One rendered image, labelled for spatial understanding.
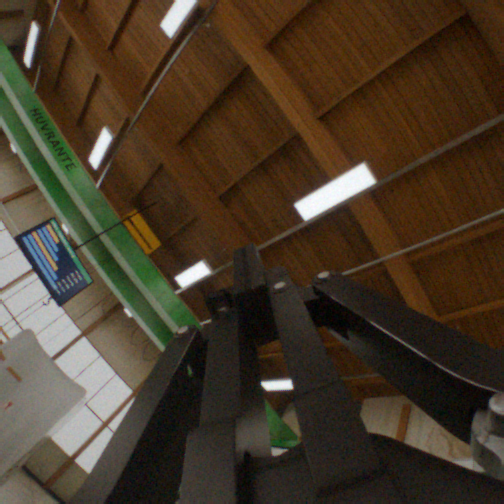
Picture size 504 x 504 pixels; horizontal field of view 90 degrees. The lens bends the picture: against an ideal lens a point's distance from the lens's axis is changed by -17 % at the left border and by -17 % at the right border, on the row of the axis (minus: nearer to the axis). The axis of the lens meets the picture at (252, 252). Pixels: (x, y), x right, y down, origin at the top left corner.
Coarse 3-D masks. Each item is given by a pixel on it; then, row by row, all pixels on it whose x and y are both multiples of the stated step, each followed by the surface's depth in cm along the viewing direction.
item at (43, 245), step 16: (144, 208) 597; (48, 224) 420; (16, 240) 374; (32, 240) 393; (48, 240) 415; (64, 240) 437; (32, 256) 389; (48, 256) 410; (64, 256) 432; (48, 272) 404; (64, 272) 426; (80, 272) 449; (48, 288) 399; (64, 288) 420; (80, 288) 442
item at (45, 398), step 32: (0, 352) 273; (32, 352) 293; (0, 384) 257; (32, 384) 275; (64, 384) 293; (0, 416) 240; (32, 416) 258; (64, 416) 278; (0, 448) 223; (32, 448) 248; (0, 480) 214
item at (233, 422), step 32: (224, 320) 12; (224, 352) 10; (256, 352) 13; (224, 384) 8; (256, 384) 10; (224, 416) 7; (256, 416) 8; (192, 448) 6; (224, 448) 6; (256, 448) 7; (192, 480) 5; (224, 480) 5
